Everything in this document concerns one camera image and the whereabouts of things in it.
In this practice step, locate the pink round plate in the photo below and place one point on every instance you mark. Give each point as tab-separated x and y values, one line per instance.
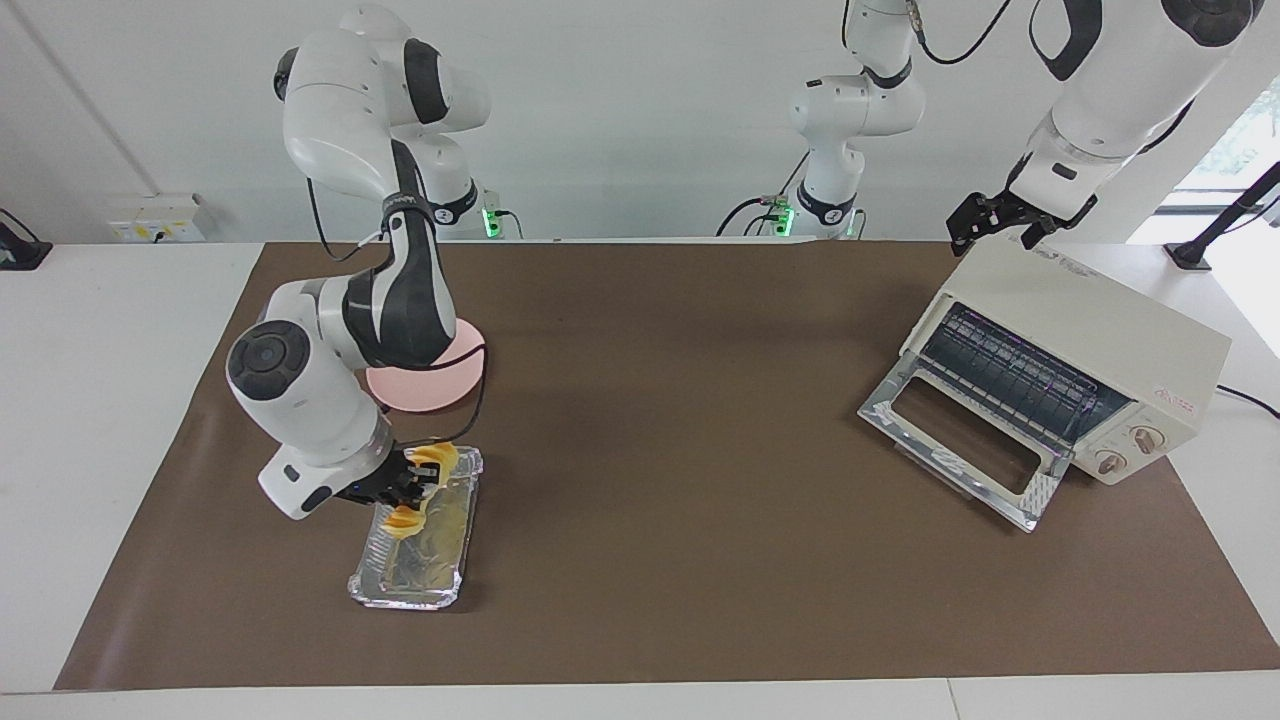
420	390

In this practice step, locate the glass oven door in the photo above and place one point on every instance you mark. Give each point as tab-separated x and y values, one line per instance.
900	400

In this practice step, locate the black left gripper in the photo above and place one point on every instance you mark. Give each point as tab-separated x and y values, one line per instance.
990	210

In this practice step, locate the black table clamp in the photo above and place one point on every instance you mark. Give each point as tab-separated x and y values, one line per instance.
20	250

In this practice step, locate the aluminium foil tray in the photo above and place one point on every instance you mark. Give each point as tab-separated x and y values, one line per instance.
440	570

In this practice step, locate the yellow sliced bread loaf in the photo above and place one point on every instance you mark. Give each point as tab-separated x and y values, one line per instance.
405	523

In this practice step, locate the white wall socket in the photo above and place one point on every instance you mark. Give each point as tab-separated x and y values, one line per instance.
150	220

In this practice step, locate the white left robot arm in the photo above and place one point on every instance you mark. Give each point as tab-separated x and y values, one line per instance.
1130	90

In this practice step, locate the cream toaster oven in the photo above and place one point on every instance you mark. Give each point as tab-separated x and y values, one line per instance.
1090	320

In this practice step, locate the brown table mat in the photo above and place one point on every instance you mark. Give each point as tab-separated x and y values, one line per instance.
640	600

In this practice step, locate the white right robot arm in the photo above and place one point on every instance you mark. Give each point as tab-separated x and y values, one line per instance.
300	400

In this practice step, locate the black camera stand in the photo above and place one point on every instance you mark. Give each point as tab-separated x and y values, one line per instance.
1225	222

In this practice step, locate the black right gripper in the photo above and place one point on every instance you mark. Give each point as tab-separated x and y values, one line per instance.
385	485

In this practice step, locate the cream oven knob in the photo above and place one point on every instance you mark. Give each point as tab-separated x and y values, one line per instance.
1110	462
1147	438

